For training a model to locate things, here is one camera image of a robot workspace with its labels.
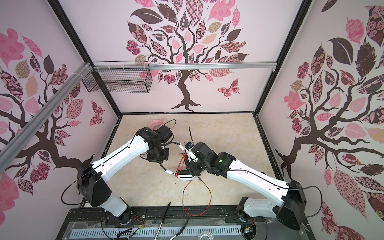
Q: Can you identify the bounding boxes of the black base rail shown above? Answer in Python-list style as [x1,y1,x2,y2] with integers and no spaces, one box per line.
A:
[56,205,315,240]

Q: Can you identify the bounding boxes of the white black headphones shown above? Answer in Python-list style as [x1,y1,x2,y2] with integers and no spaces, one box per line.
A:
[160,143,196,181]

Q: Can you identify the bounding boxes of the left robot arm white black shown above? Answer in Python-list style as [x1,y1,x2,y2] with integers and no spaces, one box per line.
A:
[76,125,173,225]

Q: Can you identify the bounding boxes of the left aluminium rail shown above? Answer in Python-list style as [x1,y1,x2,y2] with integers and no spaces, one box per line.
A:
[1,63,92,173]

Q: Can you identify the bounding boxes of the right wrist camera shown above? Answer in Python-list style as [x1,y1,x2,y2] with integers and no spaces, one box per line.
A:
[185,142,198,163]

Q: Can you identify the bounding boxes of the aluminium rail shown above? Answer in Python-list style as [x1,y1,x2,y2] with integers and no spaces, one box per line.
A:
[1,63,92,173]
[93,62,277,71]

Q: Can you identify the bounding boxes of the pink headphones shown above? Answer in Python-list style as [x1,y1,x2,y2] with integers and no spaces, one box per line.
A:
[148,119,167,130]

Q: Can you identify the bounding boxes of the white slotted cable duct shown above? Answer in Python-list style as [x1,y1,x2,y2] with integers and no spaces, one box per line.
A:
[68,226,242,240]

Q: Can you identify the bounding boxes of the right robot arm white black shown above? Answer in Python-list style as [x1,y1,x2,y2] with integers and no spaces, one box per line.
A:
[182,142,307,231]

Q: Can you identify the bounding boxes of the back aluminium rail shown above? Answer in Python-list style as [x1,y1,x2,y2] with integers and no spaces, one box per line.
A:
[93,62,277,71]

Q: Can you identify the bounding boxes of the black wire basket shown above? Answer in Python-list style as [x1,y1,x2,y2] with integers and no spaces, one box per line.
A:
[82,60,153,94]

